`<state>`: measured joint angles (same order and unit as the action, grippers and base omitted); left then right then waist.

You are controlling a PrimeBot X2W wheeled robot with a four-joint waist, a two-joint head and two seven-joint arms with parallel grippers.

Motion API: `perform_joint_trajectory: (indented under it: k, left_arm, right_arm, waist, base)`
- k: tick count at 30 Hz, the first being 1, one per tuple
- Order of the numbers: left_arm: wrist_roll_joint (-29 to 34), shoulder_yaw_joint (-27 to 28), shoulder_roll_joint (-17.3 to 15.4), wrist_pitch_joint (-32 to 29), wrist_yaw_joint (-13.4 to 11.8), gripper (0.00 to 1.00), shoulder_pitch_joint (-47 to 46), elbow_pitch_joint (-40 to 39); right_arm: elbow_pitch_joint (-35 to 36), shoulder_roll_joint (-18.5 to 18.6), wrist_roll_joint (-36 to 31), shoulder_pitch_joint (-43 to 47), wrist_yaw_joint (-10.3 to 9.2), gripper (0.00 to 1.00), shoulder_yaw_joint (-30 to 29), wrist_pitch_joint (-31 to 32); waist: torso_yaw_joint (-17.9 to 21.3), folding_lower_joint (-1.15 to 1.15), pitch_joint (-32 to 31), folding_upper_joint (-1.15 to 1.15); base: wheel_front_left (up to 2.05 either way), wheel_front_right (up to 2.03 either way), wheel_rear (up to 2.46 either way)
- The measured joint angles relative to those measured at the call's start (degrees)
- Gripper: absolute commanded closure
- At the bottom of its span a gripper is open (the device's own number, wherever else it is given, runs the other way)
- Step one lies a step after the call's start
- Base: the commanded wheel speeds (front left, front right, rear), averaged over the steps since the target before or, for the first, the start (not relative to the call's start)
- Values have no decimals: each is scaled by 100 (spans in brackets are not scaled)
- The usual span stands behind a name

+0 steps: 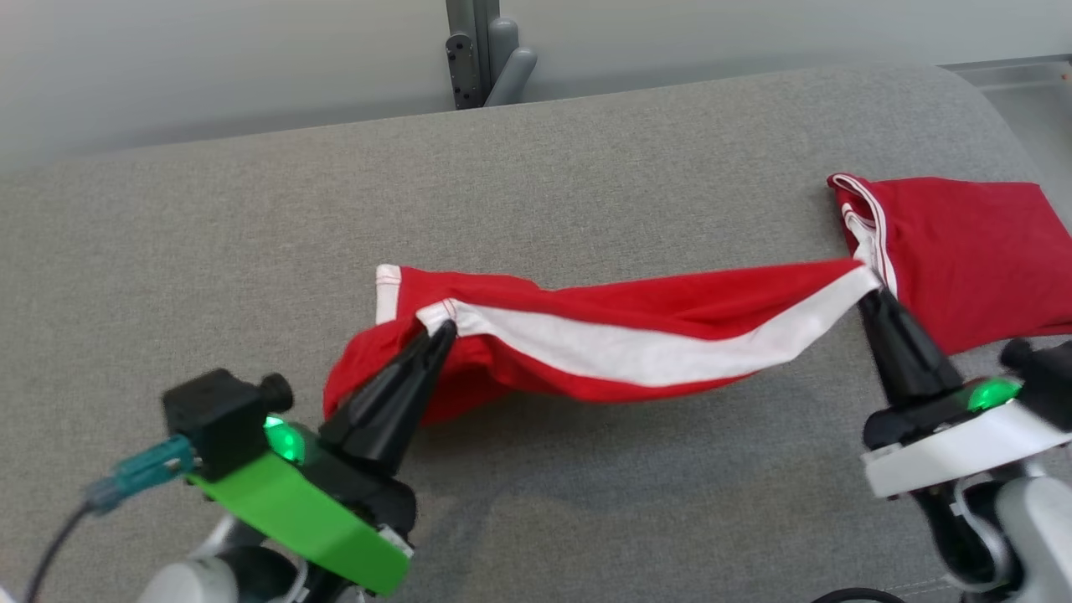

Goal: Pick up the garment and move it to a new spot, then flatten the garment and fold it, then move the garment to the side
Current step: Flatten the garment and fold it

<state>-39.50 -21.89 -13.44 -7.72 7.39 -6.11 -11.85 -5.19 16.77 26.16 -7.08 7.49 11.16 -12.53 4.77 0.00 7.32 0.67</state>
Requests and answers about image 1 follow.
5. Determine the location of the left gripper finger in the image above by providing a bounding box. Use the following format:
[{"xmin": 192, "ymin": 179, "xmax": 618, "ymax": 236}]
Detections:
[
  {"xmin": 363, "ymin": 321, "xmax": 459, "ymax": 478},
  {"xmin": 318, "ymin": 327, "xmax": 446, "ymax": 460}
]

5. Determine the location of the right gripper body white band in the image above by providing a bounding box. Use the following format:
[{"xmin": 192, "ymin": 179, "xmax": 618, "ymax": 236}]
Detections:
[{"xmin": 861, "ymin": 377, "xmax": 1072, "ymax": 501}]

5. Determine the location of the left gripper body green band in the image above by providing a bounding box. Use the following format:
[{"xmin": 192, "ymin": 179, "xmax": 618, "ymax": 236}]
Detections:
[{"xmin": 184, "ymin": 419, "xmax": 418, "ymax": 597}]

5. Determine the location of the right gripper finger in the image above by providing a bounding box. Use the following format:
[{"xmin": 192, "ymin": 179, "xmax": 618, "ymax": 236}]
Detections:
[
  {"xmin": 875, "ymin": 286, "xmax": 966, "ymax": 399},
  {"xmin": 856, "ymin": 289, "xmax": 926, "ymax": 411}
]

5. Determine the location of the red jersey number 33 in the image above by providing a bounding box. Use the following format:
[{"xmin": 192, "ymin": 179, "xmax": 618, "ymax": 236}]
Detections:
[{"xmin": 827, "ymin": 173, "xmax": 1072, "ymax": 355}]

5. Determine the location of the red shorts white band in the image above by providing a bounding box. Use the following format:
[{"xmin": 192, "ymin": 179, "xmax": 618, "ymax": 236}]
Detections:
[{"xmin": 323, "ymin": 258, "xmax": 883, "ymax": 425}]

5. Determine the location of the grey fabric sofa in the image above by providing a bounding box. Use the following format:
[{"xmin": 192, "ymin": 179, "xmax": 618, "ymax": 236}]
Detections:
[{"xmin": 0, "ymin": 63, "xmax": 1072, "ymax": 603}]

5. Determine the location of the right arm teal-plug cable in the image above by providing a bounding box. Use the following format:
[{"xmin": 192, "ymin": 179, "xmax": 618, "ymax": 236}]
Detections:
[{"xmin": 808, "ymin": 587, "xmax": 910, "ymax": 603}]

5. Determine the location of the arm teal-plug cable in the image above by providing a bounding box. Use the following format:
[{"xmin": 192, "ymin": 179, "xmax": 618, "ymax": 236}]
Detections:
[
  {"xmin": 808, "ymin": 587, "xmax": 910, "ymax": 603},
  {"xmin": 23, "ymin": 434, "xmax": 198, "ymax": 603}
]

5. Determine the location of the left arm teal-plug cable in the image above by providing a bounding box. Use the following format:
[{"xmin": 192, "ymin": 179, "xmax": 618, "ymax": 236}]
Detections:
[{"xmin": 23, "ymin": 434, "xmax": 198, "ymax": 603}]

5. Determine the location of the grey metal floor rail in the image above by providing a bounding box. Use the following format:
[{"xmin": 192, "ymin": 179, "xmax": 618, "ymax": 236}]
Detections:
[{"xmin": 938, "ymin": 54, "xmax": 1072, "ymax": 91}]

